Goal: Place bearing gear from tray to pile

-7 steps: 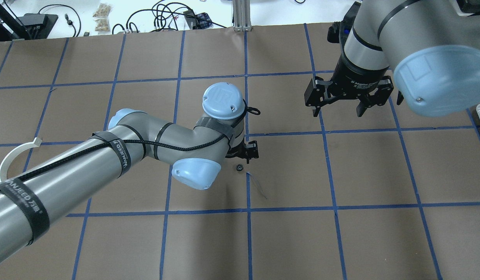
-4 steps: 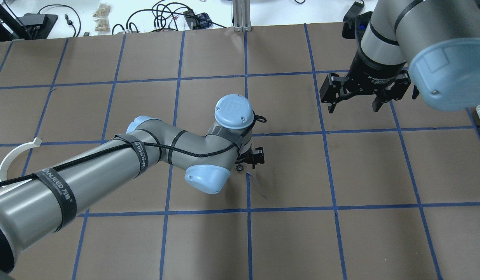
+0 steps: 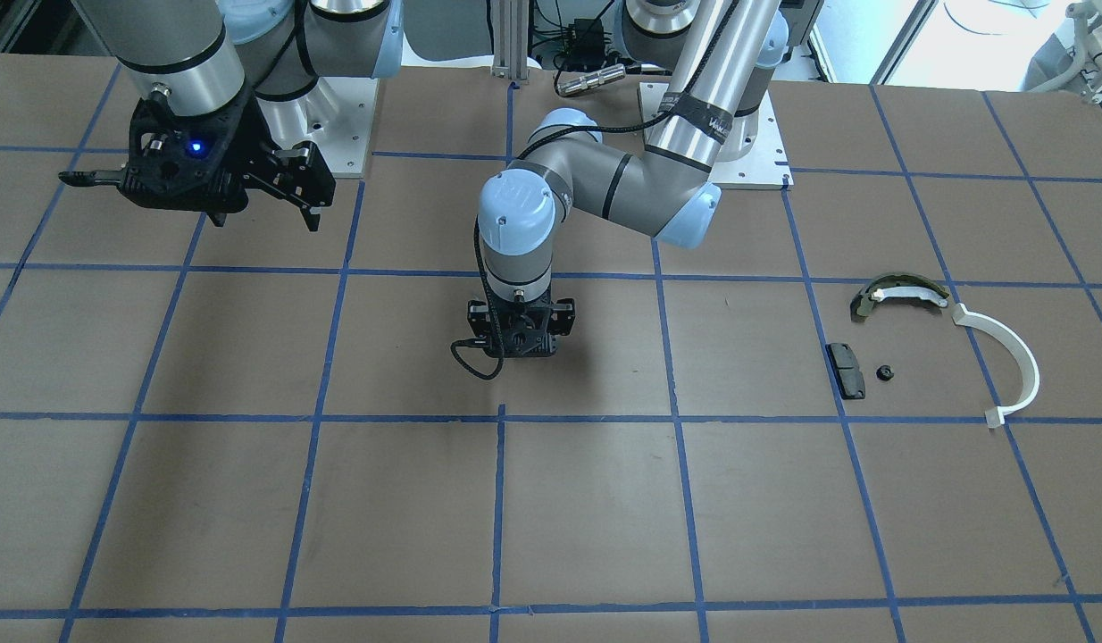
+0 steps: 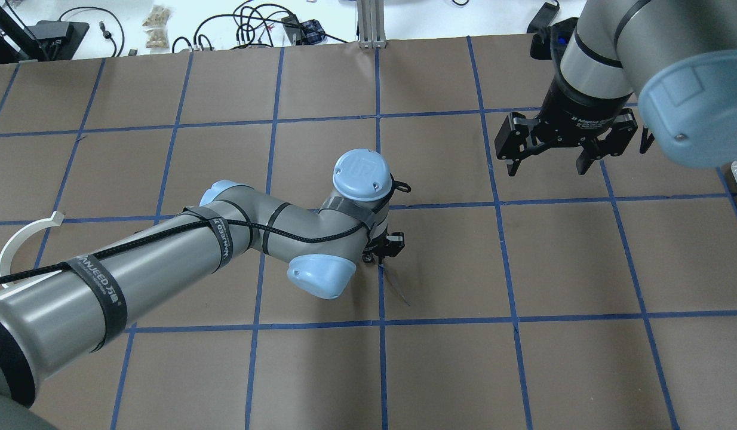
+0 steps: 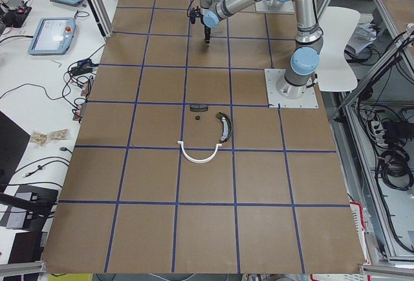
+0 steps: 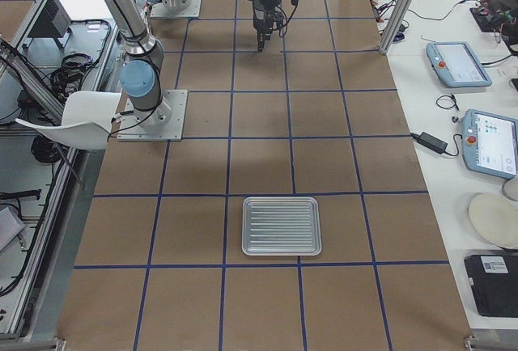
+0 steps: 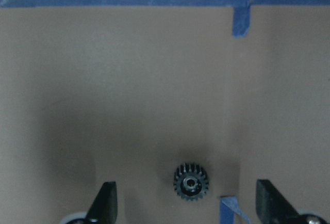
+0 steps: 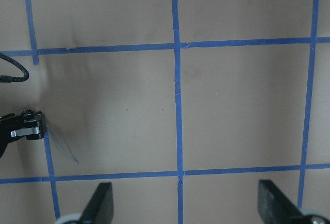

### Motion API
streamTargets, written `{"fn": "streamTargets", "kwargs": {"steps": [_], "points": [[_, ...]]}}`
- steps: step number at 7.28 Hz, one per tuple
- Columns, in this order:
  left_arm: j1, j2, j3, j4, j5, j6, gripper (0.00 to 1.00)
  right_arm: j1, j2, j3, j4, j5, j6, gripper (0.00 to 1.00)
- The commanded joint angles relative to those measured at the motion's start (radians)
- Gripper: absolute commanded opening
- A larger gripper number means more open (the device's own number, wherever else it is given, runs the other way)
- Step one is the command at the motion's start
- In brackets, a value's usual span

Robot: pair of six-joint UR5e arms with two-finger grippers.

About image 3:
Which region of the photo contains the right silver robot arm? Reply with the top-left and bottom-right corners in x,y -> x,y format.
60,1 -> 406,232

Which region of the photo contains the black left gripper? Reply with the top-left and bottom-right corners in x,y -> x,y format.
468,296 -> 576,358

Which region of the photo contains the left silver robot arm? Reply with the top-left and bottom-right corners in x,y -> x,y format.
454,1 -> 790,361

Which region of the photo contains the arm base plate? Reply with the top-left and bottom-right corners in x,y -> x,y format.
639,69 -> 793,190
258,77 -> 380,179

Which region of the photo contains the white curved plastic part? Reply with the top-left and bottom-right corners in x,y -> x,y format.
951,304 -> 1041,428

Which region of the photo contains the green brake shoe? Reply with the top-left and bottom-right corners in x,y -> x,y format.
850,272 -> 951,322

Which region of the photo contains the silver cylinder connector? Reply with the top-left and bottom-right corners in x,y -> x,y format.
555,63 -> 626,98

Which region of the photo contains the grey brake pad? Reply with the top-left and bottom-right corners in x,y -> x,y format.
825,342 -> 866,400

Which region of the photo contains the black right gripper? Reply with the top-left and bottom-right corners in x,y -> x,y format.
58,89 -> 336,232

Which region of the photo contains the aluminium frame post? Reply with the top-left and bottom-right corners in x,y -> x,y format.
488,1 -> 530,86

